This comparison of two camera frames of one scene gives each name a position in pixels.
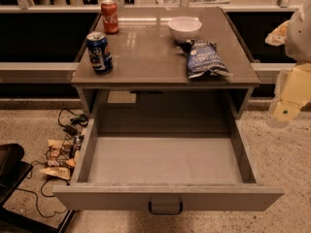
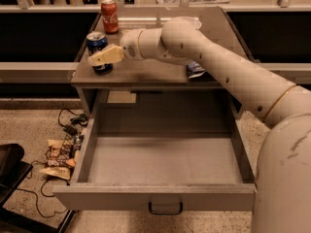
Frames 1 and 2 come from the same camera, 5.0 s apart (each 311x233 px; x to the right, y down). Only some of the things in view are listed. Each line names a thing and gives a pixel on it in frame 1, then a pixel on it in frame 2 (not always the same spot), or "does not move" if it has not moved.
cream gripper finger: (293, 92) -> (108, 55)
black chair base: (13, 173) does not move
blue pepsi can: (99, 51) does not move
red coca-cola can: (109, 10) does not move
